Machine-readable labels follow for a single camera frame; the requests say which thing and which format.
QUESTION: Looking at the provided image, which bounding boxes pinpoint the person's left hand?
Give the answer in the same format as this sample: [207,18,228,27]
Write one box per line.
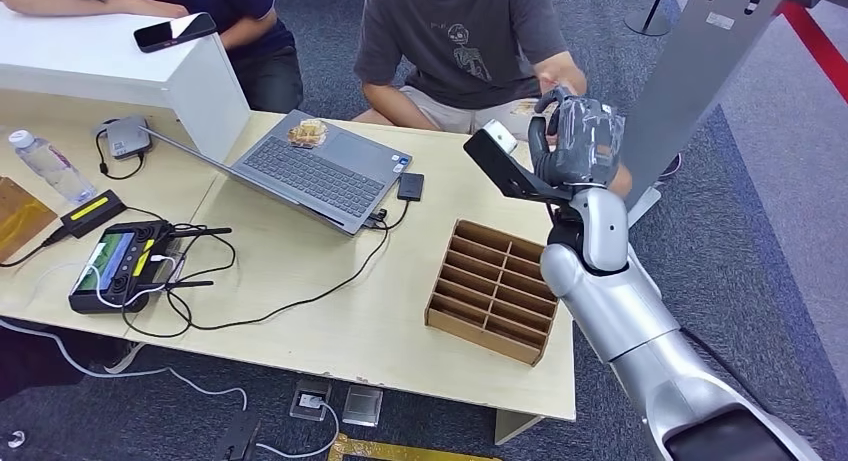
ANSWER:
[535,52,589,100]

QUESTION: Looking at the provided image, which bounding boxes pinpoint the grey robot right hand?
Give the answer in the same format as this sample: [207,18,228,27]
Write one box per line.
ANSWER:
[527,86,627,190]

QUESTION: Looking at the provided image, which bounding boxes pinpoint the person in grey shirt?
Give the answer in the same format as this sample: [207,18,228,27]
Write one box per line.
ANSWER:
[352,0,635,198]

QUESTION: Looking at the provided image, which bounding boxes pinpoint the cardboard slotted card holder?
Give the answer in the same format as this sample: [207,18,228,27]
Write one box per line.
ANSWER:
[424,219,560,368]

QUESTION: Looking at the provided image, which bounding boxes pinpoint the person in dark blue shirt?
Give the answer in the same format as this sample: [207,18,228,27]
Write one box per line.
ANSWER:
[0,0,305,115]

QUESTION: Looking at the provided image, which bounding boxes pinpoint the round stanchion base with pole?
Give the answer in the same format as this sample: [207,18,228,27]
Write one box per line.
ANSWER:
[622,0,674,39]

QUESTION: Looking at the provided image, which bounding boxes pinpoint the grey metal stand panel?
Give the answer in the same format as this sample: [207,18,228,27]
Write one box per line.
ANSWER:
[619,0,790,229]

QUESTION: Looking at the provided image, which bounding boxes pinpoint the small black hub box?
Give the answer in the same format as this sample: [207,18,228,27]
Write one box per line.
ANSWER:
[396,172,425,203]

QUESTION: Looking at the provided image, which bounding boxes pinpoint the wrapped snack pack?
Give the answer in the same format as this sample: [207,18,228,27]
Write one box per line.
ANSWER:
[287,118,329,151]

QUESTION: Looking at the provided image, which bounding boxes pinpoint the grey open laptop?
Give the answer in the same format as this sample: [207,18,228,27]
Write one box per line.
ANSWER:
[135,109,413,237]

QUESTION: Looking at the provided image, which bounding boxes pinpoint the silver floor socket cover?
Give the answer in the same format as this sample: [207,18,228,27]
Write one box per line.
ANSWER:
[342,385,384,428]

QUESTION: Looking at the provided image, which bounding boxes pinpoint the yellow floor tape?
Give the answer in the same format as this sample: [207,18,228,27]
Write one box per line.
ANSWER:
[327,433,501,461]

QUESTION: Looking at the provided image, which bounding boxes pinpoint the floor socket with plug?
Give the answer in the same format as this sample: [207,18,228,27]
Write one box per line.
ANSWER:
[289,378,333,424]

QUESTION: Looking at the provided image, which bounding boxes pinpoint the black smartphone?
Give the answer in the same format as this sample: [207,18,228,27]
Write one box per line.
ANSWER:
[133,12,219,54]

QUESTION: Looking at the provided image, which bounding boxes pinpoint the grey square adapter box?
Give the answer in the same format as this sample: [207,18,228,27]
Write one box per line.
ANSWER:
[105,116,154,161]

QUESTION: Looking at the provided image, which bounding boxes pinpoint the black floor device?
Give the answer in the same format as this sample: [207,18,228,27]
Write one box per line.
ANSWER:
[210,411,262,461]

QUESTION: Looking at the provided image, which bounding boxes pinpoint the white cabinet box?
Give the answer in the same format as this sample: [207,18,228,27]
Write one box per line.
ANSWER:
[0,4,253,164]

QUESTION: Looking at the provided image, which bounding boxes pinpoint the black remote controller with screen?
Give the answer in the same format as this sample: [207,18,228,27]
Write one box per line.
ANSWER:
[68,220,234,315]

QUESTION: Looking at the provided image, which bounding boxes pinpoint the black pack with yellow label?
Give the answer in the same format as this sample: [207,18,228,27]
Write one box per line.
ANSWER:
[60,189,128,239]

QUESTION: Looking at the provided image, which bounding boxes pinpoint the clear plastic water bottle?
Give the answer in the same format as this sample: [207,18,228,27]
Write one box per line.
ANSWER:
[8,129,99,206]

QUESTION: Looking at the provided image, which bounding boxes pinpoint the brown cardboard sheet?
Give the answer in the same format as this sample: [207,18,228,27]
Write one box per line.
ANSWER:
[0,176,59,264]

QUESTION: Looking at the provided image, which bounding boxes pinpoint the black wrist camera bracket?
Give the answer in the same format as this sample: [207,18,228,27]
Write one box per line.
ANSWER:
[462,129,575,205]

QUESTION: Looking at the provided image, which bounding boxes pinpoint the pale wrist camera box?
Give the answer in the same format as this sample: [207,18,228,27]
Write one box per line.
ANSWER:
[482,118,519,156]

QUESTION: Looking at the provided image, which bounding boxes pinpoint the long black cable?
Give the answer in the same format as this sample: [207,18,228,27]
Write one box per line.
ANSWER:
[121,199,412,340]

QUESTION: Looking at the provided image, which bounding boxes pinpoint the white socket plug cable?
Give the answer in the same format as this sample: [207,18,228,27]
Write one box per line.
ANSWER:
[251,398,341,461]

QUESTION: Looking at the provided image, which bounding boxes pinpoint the short white controller cable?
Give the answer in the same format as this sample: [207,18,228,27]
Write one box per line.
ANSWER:
[86,243,181,310]

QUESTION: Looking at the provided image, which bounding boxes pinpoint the black adapter cable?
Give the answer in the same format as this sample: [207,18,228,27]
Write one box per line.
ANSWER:
[95,118,146,182]

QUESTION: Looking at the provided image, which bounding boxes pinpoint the white floor cable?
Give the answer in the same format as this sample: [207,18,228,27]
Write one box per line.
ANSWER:
[0,318,249,414]

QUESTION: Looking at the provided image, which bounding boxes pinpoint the black power pack cable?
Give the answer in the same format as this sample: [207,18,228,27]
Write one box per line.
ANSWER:
[0,227,70,269]

